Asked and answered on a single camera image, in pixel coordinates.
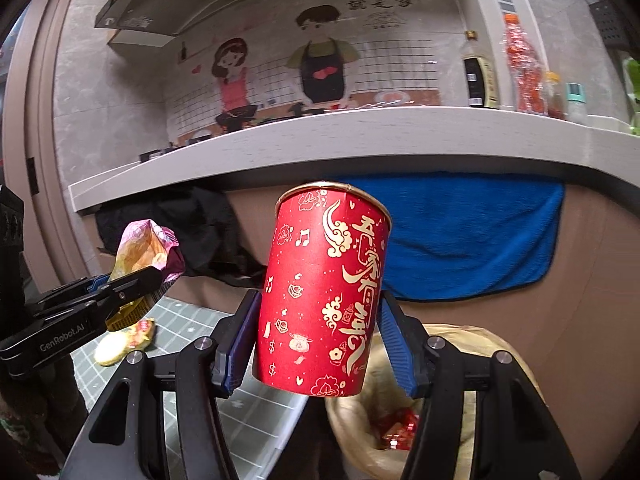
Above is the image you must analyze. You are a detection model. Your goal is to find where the small yellow cap bottle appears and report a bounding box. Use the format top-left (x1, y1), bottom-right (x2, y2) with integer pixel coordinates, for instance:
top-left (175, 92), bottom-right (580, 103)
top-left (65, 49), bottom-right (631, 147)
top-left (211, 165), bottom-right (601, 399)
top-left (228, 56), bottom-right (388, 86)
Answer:
top-left (542, 71), bottom-right (568, 120)

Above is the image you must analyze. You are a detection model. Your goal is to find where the grey plastic basket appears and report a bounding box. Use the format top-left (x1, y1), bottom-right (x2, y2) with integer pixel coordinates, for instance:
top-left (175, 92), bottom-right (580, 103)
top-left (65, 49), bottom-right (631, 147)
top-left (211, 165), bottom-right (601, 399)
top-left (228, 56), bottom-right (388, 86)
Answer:
top-left (587, 0), bottom-right (631, 51)

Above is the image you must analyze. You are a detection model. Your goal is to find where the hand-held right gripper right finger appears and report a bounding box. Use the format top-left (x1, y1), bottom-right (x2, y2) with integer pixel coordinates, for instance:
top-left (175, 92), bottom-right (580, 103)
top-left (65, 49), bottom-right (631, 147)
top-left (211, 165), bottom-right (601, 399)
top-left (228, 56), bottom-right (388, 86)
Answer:
top-left (378, 294), bottom-right (581, 480)

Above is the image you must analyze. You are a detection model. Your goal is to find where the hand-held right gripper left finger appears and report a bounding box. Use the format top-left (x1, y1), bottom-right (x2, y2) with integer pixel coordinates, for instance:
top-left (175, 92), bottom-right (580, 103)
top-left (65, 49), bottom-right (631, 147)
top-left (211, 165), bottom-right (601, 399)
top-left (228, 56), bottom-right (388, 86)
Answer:
top-left (60, 290), bottom-right (263, 480)

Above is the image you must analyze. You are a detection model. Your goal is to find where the brown wooden door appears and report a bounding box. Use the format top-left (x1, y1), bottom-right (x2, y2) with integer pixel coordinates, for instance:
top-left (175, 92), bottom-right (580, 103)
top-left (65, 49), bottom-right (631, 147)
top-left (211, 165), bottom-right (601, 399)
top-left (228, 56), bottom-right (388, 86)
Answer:
top-left (0, 0), bottom-right (96, 286)

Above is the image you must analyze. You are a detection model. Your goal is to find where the dark sauce bottle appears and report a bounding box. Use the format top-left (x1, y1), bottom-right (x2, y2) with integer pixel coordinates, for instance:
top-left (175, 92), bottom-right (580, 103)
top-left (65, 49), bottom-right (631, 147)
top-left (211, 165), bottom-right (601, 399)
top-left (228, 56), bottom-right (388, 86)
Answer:
top-left (460, 30), bottom-right (501, 110)

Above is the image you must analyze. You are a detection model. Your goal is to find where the red drink can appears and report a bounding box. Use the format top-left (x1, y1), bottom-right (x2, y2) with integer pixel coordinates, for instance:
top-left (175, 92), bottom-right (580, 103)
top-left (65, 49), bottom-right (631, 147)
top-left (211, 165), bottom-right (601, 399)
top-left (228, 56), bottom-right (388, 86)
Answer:
top-left (377, 407), bottom-right (423, 453)

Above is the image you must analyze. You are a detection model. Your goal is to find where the cartoon wall poster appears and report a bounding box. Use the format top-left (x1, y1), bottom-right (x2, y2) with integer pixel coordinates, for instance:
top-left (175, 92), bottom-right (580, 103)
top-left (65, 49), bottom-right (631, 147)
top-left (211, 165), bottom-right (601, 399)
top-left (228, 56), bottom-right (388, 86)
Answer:
top-left (165, 0), bottom-right (471, 146)

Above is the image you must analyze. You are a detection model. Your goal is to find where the green grid cutting mat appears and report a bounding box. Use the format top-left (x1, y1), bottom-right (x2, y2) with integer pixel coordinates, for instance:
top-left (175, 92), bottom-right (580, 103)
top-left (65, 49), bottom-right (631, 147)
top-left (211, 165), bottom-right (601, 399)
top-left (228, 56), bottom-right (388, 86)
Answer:
top-left (70, 295), bottom-right (311, 480)

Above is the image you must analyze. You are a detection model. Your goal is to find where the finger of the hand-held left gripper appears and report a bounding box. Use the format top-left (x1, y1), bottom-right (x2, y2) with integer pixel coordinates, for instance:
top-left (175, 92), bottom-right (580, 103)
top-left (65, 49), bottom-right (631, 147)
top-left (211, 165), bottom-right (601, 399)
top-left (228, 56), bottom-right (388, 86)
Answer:
top-left (30, 274), bottom-right (114, 314)
top-left (30, 265), bottom-right (167, 334)

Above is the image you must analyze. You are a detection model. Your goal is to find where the pink gold snack wrapper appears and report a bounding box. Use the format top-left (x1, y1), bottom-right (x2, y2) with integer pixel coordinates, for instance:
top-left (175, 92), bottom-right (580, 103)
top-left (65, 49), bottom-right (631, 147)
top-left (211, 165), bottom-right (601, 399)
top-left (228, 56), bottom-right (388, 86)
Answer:
top-left (107, 217), bottom-right (186, 333)

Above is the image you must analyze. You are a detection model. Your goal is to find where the white bottle teal cap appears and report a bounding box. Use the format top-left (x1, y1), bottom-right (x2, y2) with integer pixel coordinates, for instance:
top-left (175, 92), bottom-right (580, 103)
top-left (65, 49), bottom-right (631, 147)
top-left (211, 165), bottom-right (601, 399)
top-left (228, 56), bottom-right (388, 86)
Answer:
top-left (565, 81), bottom-right (590, 125)

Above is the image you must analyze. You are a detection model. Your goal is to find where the black jacket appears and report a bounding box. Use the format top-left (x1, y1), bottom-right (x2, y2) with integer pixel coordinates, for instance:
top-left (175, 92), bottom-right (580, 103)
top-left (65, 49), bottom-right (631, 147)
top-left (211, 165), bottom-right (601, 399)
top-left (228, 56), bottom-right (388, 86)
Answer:
top-left (95, 185), bottom-right (266, 281)

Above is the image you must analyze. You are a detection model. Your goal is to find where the green plastic item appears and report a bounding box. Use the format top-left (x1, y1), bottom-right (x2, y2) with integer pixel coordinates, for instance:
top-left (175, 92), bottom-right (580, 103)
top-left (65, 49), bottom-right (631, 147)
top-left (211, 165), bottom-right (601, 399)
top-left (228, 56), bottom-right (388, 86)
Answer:
top-left (620, 55), bottom-right (640, 136)

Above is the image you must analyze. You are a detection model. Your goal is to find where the grey range hood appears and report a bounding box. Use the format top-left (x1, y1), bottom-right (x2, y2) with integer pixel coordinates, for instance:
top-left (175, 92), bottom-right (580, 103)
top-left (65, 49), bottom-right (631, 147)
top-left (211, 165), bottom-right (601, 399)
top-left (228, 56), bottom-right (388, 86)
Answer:
top-left (94, 0), bottom-right (351, 46)

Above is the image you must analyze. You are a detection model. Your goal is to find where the blue towel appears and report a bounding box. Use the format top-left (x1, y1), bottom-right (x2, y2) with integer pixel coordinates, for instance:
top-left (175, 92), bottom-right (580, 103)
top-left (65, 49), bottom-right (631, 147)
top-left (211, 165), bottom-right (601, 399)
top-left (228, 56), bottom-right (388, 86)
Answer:
top-left (345, 172), bottom-right (566, 303)

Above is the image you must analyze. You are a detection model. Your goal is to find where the orange bottle in plastic wrap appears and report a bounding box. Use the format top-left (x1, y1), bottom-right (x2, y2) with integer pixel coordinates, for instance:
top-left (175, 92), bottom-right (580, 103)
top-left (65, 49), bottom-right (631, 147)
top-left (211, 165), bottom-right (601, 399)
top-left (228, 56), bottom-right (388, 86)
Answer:
top-left (501, 12), bottom-right (548, 113)

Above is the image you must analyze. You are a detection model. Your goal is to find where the red paper cup gold print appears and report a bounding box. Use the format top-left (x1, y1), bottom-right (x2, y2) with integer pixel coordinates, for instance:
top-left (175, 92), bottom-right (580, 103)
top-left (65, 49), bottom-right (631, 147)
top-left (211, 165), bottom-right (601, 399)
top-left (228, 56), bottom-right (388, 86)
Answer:
top-left (251, 180), bottom-right (392, 397)

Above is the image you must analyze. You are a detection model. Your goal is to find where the yellow snack packet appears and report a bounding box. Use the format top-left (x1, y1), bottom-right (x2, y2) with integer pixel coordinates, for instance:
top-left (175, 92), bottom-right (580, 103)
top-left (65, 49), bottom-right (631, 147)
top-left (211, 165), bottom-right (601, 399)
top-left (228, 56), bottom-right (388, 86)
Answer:
top-left (95, 319), bottom-right (156, 367)

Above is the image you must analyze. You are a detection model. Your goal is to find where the white countertop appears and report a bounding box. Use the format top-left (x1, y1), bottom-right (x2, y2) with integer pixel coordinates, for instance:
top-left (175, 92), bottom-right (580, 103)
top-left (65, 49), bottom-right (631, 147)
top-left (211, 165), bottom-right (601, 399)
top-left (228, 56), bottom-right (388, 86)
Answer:
top-left (67, 105), bottom-right (640, 216)

